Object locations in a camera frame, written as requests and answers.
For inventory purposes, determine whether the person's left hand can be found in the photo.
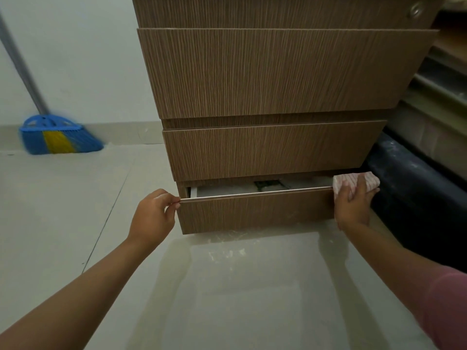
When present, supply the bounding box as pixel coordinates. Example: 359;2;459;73
126;189;181;247

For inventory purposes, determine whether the person's right hand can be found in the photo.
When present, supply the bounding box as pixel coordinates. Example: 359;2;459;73
333;174;380;231

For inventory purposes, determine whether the pink striped cleaning cloth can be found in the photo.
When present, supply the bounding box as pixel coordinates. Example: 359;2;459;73
332;171;381;201

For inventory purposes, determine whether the small wooden drawer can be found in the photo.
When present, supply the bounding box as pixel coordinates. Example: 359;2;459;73
176;177;341;235

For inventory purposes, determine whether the person's left forearm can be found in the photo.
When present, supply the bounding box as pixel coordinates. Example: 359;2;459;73
0;237;146;350

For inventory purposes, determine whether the person's right forearm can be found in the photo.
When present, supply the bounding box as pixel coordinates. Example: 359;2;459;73
339;219;442;325

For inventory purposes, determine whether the dark dusty bench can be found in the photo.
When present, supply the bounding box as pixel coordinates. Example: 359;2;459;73
363;132;467;274

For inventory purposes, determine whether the medium wooden drawer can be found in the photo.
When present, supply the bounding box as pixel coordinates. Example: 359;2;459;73
162;120;387;183

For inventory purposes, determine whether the wooden drawer cabinet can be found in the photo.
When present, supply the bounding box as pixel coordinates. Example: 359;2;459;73
131;0;447;235

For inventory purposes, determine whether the blue and yellow broom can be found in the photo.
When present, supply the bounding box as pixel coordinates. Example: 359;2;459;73
0;12;105;156

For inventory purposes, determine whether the large wooden drawer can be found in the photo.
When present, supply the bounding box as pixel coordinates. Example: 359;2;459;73
137;28;439;120

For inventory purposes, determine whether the pink sleeve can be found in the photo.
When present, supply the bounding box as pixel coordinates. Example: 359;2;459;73
416;267;467;350

